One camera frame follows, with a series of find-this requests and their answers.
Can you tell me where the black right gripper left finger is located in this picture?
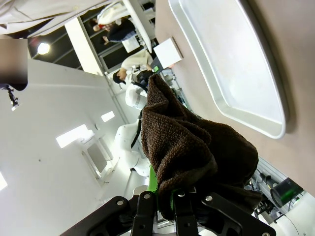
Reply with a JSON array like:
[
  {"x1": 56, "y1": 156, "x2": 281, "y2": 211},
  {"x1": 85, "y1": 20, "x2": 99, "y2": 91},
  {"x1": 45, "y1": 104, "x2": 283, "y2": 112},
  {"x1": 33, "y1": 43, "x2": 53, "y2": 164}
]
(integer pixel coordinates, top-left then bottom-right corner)
[{"x1": 61, "y1": 169, "x2": 159, "y2": 236}]

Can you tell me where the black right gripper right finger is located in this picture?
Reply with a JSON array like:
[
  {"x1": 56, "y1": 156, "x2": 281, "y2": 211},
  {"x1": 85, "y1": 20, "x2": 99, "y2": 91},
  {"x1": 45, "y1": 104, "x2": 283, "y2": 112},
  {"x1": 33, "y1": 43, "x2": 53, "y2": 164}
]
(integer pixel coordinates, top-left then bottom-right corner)
[{"x1": 169, "y1": 188, "x2": 277, "y2": 236}]

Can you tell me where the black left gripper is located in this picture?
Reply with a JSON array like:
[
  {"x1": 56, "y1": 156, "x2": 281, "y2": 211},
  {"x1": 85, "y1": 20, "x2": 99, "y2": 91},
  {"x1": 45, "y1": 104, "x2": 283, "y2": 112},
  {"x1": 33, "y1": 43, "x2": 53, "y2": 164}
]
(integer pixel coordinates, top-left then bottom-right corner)
[{"x1": 134, "y1": 62, "x2": 162, "y2": 87}]

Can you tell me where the dark brown cloth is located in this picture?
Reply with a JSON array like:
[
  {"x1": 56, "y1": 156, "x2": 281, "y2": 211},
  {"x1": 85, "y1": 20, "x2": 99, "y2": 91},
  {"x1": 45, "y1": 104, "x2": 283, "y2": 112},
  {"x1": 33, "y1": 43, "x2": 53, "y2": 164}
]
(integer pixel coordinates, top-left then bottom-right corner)
[{"x1": 140, "y1": 73, "x2": 263, "y2": 221}]

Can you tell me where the person in white shirt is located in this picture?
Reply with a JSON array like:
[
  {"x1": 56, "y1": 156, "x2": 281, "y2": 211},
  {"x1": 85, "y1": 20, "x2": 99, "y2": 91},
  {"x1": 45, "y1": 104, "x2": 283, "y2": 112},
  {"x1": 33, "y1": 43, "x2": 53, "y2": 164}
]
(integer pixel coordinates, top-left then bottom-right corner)
[{"x1": 112, "y1": 50, "x2": 154, "y2": 86}]

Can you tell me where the person in dark clothes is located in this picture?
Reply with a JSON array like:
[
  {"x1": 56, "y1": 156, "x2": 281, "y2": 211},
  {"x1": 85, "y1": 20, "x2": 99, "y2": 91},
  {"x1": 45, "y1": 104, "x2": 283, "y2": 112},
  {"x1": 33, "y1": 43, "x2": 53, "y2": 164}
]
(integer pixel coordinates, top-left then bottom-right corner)
[{"x1": 102, "y1": 18, "x2": 137, "y2": 45}]

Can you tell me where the rectangular ceiling light panel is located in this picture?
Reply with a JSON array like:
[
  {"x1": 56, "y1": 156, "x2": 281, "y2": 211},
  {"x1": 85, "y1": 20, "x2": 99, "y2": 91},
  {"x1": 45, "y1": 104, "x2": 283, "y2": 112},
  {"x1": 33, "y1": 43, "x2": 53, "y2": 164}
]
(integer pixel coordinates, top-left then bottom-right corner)
[
  {"x1": 100, "y1": 111, "x2": 116, "y2": 123},
  {"x1": 56, "y1": 124, "x2": 88, "y2": 148}
]

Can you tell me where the ceiling air vent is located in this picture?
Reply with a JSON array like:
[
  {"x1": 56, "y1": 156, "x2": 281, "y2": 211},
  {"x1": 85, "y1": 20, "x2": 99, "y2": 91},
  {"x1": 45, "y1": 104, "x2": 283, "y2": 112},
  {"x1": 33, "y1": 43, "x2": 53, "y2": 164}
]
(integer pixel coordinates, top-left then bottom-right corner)
[{"x1": 82, "y1": 142, "x2": 114, "y2": 180}]

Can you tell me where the silver metal tray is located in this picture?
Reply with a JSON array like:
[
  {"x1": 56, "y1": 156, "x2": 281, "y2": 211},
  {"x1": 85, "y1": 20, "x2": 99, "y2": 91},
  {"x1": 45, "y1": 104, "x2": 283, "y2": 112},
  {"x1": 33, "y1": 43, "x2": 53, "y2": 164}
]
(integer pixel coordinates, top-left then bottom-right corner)
[{"x1": 168, "y1": 0, "x2": 289, "y2": 140}]

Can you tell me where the black device with green light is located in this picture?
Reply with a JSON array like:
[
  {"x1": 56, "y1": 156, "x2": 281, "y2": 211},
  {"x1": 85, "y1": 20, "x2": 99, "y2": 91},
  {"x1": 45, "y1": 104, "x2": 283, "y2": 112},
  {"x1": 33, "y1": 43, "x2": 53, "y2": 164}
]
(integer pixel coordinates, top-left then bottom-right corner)
[{"x1": 269, "y1": 178, "x2": 305, "y2": 209}]

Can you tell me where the round ceiling lamp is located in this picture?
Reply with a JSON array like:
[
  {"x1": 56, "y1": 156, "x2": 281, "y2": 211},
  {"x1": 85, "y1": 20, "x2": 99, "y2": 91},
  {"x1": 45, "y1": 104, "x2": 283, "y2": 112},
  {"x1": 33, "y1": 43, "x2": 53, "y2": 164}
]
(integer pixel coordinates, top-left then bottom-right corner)
[{"x1": 36, "y1": 42, "x2": 51, "y2": 56}]

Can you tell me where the person in beige jacket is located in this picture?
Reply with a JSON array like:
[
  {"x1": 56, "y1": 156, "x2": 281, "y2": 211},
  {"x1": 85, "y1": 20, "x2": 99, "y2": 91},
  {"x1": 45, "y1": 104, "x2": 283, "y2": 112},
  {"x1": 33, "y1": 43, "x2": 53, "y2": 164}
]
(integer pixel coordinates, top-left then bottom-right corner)
[{"x1": 0, "y1": 0, "x2": 125, "y2": 86}]

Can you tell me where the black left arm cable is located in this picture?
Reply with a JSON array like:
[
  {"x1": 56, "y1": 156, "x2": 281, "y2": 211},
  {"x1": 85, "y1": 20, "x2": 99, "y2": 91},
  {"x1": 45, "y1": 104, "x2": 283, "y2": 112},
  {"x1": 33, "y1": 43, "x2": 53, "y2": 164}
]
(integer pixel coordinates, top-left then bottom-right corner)
[{"x1": 130, "y1": 110, "x2": 144, "y2": 150}]

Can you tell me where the black ceiling mounted camera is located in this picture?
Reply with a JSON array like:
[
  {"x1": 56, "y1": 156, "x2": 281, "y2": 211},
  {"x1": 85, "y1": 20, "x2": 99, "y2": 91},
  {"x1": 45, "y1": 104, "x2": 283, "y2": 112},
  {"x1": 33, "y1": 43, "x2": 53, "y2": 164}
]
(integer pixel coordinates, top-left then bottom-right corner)
[{"x1": 1, "y1": 85, "x2": 20, "y2": 112}]

